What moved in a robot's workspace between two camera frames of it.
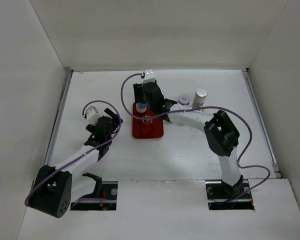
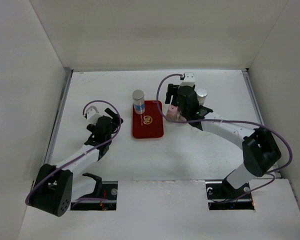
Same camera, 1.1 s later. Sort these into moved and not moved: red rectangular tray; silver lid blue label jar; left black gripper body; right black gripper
Moved: right black gripper
Not moved: left black gripper body; red rectangular tray; silver lid blue label jar
